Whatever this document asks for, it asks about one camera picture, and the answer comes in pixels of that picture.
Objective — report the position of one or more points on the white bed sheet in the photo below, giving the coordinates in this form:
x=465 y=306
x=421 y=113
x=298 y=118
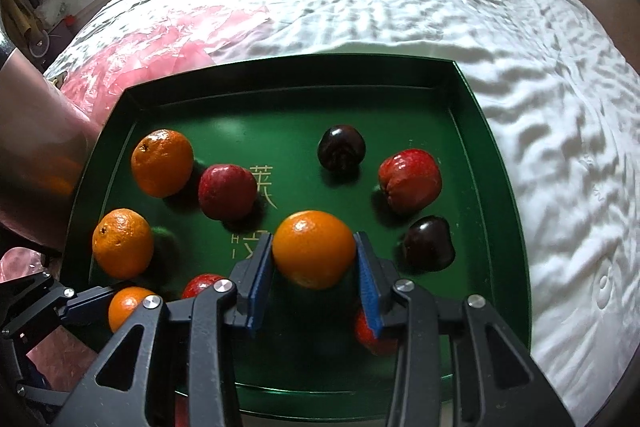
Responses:
x=562 y=102

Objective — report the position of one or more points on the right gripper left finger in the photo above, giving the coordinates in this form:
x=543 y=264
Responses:
x=130 y=383

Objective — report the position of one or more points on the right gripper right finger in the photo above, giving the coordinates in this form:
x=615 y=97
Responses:
x=496 y=382

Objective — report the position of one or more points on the smooth orange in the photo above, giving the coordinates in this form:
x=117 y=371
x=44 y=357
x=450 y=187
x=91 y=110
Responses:
x=123 y=303
x=313 y=249

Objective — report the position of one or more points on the dark plum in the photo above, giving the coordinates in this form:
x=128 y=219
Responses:
x=341 y=148
x=427 y=246

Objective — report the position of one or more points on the wrinkled mandarin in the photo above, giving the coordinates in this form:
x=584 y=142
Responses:
x=123 y=244
x=162 y=163

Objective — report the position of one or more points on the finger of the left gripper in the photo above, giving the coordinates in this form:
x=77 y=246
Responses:
x=36 y=305
x=43 y=396

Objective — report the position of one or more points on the brown hanging coat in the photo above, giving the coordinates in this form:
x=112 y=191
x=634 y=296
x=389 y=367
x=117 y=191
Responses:
x=21 y=25

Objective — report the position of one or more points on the green tray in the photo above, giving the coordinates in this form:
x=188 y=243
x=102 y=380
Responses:
x=269 y=116

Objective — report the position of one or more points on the red apple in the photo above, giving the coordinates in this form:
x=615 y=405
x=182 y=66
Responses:
x=226 y=191
x=366 y=337
x=200 y=283
x=410 y=179

